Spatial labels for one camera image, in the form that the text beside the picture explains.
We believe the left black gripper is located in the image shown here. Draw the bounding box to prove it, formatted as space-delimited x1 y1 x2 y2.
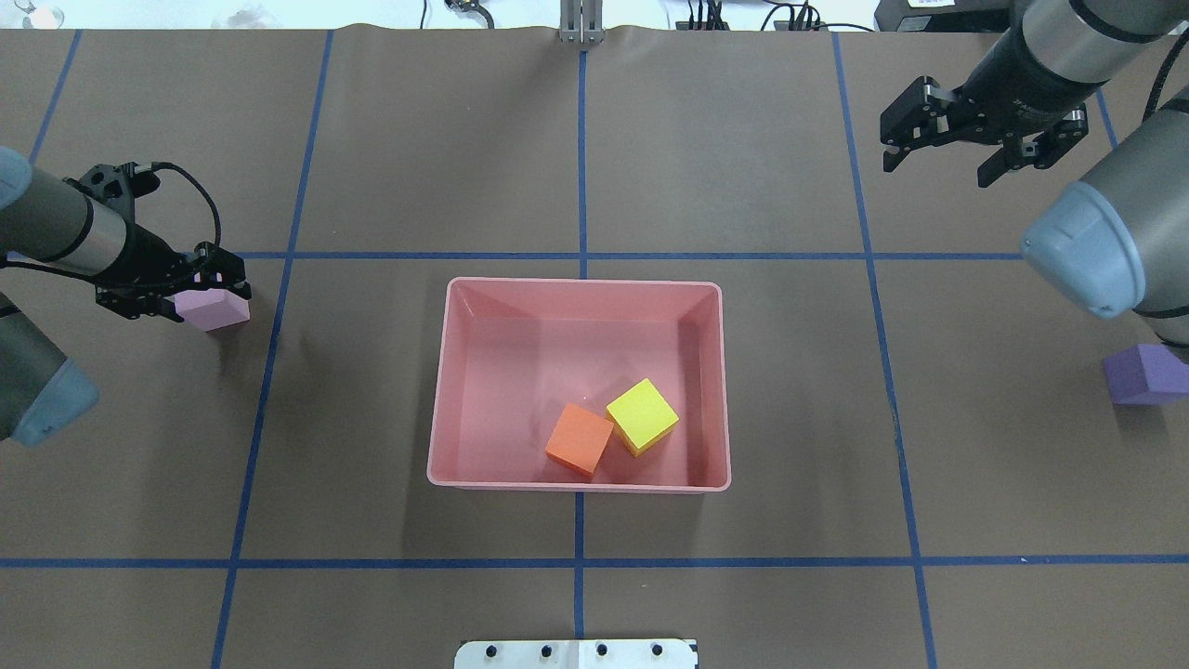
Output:
94 228 250 323

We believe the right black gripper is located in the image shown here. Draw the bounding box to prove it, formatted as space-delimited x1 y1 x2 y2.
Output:
880 76 1089 188

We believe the pink foam block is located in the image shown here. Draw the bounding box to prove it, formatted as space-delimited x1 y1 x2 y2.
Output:
174 289 251 332

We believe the purple foam block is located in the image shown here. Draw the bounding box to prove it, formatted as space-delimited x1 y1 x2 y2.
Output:
1103 343 1188 406

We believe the orange foam block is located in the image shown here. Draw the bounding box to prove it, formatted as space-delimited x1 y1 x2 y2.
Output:
545 403 615 481

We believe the yellow foam block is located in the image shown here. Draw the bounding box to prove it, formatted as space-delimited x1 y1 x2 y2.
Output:
606 378 680 457

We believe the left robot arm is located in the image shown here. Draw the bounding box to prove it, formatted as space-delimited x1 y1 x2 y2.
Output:
1 149 254 446

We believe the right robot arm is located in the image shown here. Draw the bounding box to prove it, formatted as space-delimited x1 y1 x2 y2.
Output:
880 1 1188 360

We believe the pink plastic bin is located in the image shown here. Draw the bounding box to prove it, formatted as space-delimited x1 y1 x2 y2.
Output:
427 278 732 494

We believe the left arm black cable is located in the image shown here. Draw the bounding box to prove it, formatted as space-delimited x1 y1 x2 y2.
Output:
139 163 224 250

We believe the metal bracket table edge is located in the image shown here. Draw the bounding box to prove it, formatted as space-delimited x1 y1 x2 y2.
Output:
559 0 606 46

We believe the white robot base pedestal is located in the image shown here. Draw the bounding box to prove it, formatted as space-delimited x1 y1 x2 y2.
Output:
453 638 700 668

